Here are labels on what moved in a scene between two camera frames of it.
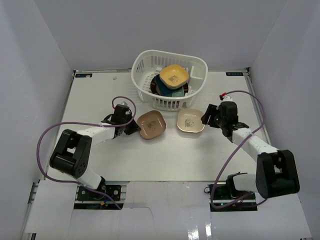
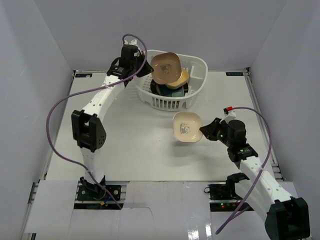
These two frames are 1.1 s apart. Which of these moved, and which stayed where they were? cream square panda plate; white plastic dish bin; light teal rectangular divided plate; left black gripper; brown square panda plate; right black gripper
Moved: left black gripper; cream square panda plate; right black gripper; brown square panda plate
Stayed: white plastic dish bin; light teal rectangular divided plate
